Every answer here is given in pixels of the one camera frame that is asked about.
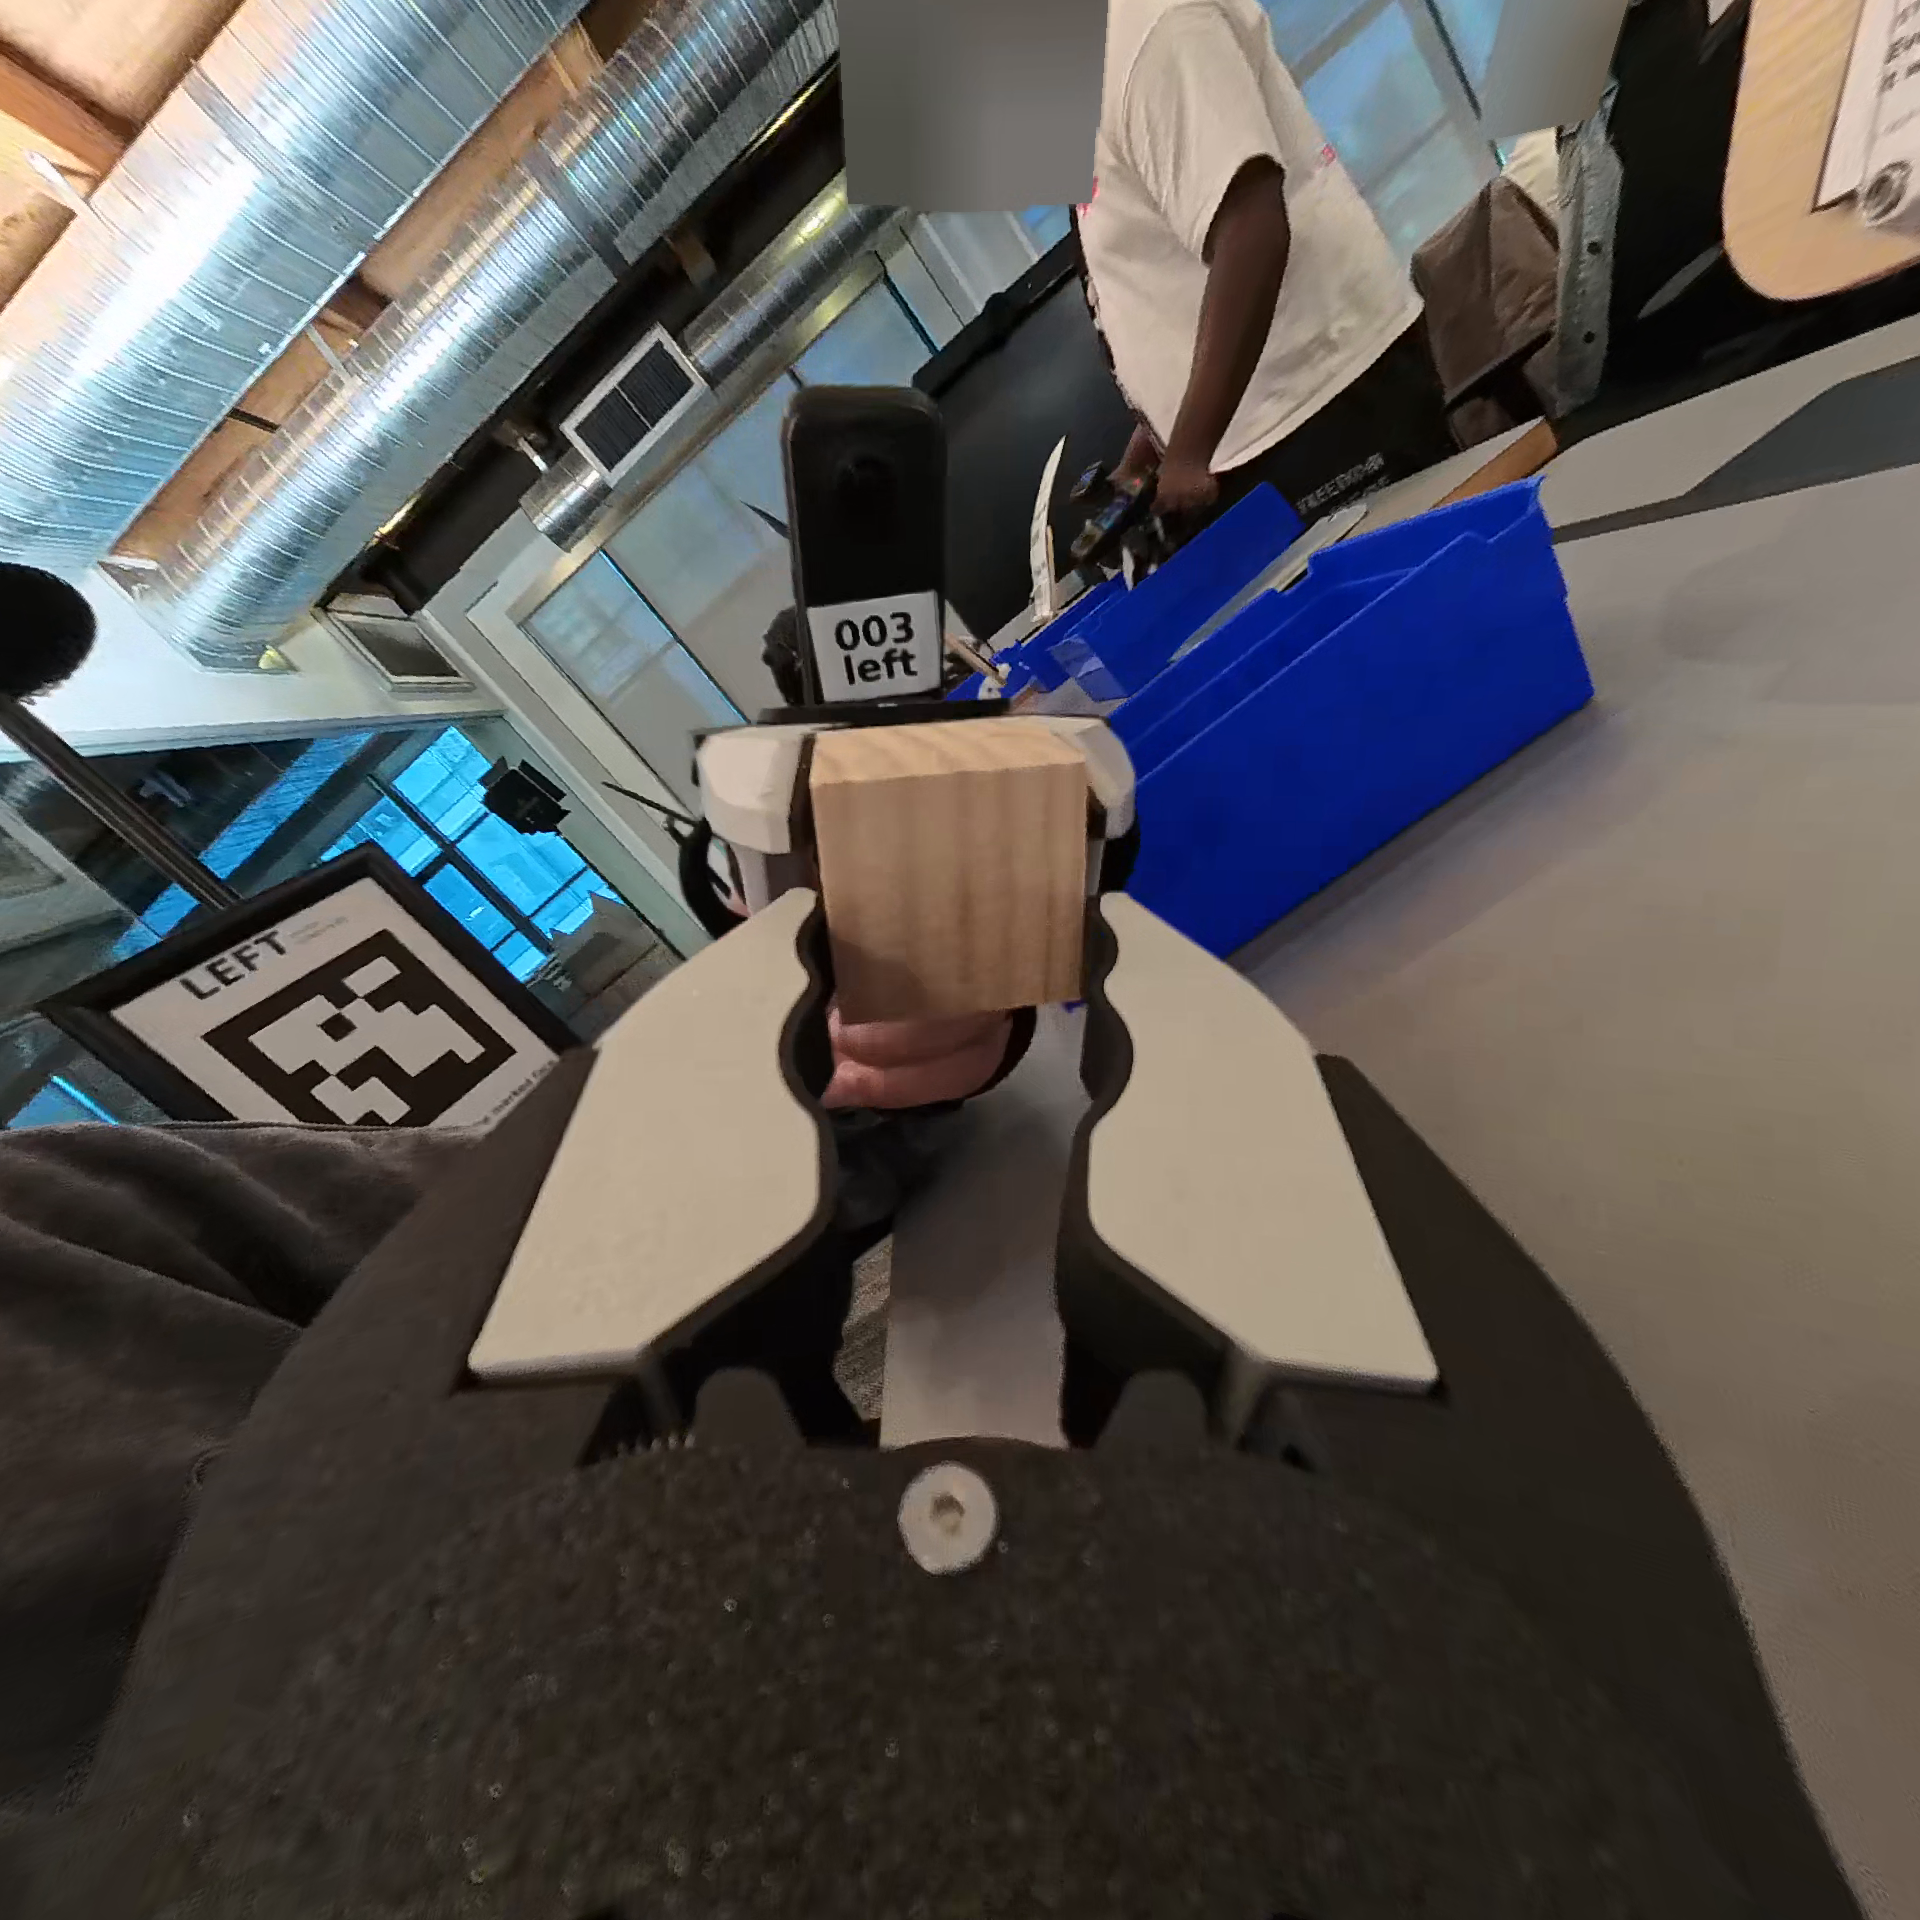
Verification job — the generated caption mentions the silver ventilation duct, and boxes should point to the silver ventilation duct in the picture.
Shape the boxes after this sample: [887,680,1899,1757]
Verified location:
[146,0,836,667]
[0,0,600,493]

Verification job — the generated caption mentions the black-framed marker sign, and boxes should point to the black-framed marker sign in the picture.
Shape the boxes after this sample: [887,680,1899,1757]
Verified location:
[37,848,587,1126]

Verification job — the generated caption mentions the white document stand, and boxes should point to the white document stand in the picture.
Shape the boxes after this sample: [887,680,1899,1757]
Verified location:
[1727,0,1920,302]

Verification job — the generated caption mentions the silver metal plate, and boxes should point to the silver metal plate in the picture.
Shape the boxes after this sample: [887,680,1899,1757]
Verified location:
[1170,503,1368,657]

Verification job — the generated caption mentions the denim jacket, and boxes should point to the denim jacket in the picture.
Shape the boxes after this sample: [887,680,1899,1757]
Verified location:
[1548,88,1632,416]

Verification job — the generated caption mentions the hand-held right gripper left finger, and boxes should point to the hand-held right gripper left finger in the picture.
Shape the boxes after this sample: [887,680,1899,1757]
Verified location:
[459,887,836,1462]

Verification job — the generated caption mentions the black cabinet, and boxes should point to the black cabinet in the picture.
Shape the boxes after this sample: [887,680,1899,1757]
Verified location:
[907,263,1142,637]

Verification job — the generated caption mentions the grey hooded sweatshirt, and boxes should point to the grey hooded sweatshirt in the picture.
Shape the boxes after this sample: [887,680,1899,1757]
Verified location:
[0,1123,498,1800]

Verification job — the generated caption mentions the person's left hand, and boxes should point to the person's left hand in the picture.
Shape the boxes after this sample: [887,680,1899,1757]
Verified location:
[826,1002,1038,1112]

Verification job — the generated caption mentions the printed paper sheet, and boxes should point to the printed paper sheet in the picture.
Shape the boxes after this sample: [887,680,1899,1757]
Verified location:
[1027,435,1073,615]

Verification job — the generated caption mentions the blue plastic bin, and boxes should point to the blue plastic bin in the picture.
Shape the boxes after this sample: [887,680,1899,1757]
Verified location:
[1122,478,1599,961]
[954,483,1300,706]

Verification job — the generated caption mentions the black light stand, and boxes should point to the black light stand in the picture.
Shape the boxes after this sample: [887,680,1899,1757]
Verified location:
[0,563,244,905]

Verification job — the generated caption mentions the white vent grille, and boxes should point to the white vent grille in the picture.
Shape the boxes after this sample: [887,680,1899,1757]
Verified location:
[559,325,710,483]

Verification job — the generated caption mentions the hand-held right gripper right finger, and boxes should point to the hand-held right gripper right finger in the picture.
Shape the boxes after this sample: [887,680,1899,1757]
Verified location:
[1056,890,1441,1462]

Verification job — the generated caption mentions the tan jacket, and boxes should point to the tan jacket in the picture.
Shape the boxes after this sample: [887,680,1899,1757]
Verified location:
[1412,181,1570,446]

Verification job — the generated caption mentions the printed instruction sheet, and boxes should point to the printed instruction sheet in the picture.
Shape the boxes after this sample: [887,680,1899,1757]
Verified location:
[1809,0,1920,224]

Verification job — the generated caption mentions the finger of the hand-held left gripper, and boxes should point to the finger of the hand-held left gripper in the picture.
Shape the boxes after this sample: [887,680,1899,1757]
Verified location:
[1066,709,1138,839]
[694,719,826,902]

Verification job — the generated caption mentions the wooden block with blue stripe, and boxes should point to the wooden block with blue stripe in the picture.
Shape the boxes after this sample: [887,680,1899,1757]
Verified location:
[807,726,1097,1012]

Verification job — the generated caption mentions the black office chair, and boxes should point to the black office chair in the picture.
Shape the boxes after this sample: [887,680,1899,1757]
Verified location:
[1607,0,1745,355]

